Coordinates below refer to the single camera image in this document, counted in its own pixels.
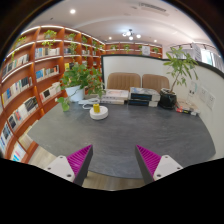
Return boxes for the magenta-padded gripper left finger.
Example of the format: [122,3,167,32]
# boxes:
[44,143,94,187]

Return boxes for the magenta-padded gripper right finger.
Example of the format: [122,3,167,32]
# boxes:
[134,144,184,185]

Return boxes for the stack of beige books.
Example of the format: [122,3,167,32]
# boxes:
[175,99,201,117]

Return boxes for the round white power strip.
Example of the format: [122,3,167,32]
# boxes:
[89,105,110,121]

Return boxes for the money tree in black pot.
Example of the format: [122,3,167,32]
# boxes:
[157,46,200,110]

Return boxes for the stack of dark books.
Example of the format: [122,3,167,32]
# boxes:
[127,86,161,108]

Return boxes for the pothos plant in white pot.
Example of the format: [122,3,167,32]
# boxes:
[55,62,107,113]

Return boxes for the tan upholstered chair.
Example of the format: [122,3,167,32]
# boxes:
[141,73,171,94]
[106,72,142,92]

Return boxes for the stack of white books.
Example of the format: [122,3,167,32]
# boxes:
[99,88,130,106]

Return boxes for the orange wooden bookshelf unit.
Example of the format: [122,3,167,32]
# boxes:
[0,24,163,163]

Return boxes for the white partition with black rim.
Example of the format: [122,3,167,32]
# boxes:
[100,54,224,160]

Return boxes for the white curtain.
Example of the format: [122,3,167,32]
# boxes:
[213,53,224,73]

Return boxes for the white standing banner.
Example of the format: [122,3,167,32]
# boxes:
[191,43,203,63]

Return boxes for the multi-bulb ceiling lamp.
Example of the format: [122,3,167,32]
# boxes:
[121,28,142,42]

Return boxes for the recessed ceiling lights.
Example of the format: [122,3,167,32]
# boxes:
[68,8,114,41]

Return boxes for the ceiling air conditioner vent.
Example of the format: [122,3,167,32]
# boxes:
[138,2,171,16]

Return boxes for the white power cable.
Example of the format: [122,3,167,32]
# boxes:
[78,98,101,110]

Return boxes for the white wall socket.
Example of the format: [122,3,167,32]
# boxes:
[199,87,208,103]
[206,92,216,110]

